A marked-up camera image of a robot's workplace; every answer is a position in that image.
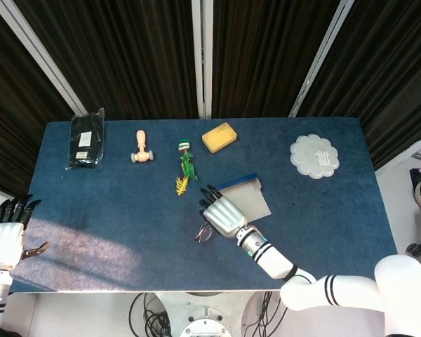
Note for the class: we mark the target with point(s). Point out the wooden roller massager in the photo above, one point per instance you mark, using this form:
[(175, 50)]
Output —
[(141, 154)]

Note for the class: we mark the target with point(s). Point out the clear flower-shaped plastic box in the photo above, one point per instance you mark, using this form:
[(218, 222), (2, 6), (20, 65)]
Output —
[(314, 156)]

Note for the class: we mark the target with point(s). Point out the yellow sponge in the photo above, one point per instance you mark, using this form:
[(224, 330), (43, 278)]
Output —
[(219, 138)]

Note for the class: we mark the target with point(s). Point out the black garment in plastic bag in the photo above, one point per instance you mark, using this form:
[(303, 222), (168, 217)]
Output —
[(86, 140)]

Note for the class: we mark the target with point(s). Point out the white frame post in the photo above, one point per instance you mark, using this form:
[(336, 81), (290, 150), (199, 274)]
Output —
[(319, 59), (202, 52), (38, 52)]

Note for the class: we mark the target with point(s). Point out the black pleated curtain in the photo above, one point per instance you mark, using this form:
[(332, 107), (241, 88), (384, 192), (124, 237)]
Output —
[(133, 52)]

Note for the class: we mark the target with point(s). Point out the blue glasses case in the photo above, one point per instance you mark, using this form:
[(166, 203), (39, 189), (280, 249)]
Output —
[(249, 200)]

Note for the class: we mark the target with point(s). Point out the green yellow feather toy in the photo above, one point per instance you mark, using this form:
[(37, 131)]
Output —
[(186, 165)]

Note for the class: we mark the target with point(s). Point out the blue carpet table cover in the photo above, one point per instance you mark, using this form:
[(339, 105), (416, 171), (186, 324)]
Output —
[(126, 217)]

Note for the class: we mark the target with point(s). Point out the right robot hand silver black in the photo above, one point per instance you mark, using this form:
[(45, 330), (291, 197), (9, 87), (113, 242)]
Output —
[(224, 217)]

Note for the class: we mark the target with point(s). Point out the eyeglasses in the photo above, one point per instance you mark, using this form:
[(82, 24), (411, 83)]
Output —
[(204, 236)]

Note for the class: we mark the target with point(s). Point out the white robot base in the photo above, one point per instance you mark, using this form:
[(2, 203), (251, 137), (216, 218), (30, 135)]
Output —
[(205, 316)]

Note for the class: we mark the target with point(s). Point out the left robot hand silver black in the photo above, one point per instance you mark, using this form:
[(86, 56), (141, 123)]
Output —
[(3, 242)]

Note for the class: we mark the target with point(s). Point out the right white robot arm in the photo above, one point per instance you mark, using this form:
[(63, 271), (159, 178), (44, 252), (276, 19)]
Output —
[(337, 288)]

